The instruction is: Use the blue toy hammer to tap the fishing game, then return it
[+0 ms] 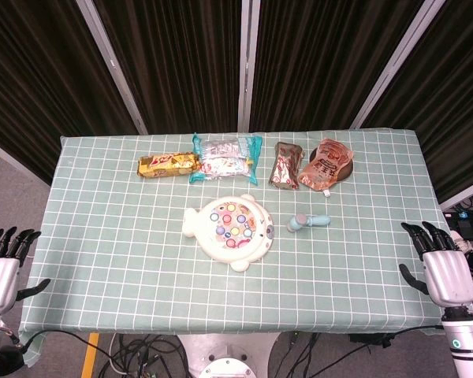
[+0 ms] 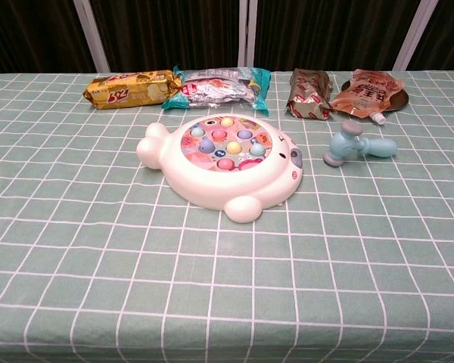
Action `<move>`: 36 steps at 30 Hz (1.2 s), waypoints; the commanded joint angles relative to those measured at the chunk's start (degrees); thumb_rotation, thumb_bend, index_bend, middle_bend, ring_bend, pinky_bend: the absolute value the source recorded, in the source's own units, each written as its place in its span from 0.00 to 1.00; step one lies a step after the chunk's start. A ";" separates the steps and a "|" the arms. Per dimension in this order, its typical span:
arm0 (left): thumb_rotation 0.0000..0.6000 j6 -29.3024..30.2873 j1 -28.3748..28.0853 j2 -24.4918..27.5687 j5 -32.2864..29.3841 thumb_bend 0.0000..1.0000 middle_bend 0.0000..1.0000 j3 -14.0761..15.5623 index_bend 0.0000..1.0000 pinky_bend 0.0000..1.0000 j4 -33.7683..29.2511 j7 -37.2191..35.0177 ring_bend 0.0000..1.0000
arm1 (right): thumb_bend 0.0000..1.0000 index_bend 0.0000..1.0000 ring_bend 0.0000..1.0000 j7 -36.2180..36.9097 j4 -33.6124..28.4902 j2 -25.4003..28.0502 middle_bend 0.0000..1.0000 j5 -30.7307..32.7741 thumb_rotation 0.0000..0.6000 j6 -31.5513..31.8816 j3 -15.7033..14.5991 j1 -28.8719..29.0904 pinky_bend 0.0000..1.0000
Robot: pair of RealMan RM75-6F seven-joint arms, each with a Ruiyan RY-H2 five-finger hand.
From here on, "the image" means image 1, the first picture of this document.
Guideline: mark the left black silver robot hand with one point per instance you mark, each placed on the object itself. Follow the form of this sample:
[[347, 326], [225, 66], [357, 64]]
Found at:
[[0, 275]]

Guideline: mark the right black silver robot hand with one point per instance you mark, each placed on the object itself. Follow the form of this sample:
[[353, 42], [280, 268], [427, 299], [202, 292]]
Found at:
[[449, 275]]

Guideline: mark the small blue handheld toy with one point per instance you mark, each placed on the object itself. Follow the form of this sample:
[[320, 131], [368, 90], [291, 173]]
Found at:
[[313, 221]]

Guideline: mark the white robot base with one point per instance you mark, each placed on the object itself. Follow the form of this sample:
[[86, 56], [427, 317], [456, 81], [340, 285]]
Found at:
[[228, 354]]

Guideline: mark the fish-shaped pop toy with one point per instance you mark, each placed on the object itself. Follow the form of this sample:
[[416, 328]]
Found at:
[[232, 232]]

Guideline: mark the white sneaker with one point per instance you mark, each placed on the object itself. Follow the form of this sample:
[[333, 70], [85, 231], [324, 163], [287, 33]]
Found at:
[[463, 245]]

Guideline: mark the black box under table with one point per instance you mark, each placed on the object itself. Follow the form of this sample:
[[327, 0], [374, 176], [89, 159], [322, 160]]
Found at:
[[372, 339]]

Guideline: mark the green checked tablecloth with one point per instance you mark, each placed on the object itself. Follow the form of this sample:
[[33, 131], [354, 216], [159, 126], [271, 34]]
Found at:
[[122, 236]]

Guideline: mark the orange sauce pouch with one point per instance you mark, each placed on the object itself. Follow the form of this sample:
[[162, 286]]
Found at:
[[325, 163]]

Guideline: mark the dark brown curtain panel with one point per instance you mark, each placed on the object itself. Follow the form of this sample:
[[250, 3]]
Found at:
[[181, 59], [449, 98], [319, 59], [31, 78]]

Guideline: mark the brown silver snack wrapper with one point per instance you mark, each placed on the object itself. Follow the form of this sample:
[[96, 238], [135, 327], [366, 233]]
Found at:
[[285, 165]]

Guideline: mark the gold snack bar package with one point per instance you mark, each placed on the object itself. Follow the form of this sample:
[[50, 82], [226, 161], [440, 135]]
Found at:
[[165, 165]]

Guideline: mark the teal clear candy bag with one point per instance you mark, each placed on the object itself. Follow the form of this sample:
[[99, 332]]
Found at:
[[224, 159]]

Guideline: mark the silver partition post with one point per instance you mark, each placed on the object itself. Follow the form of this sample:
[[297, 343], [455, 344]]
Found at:
[[247, 67], [394, 67], [114, 67]]

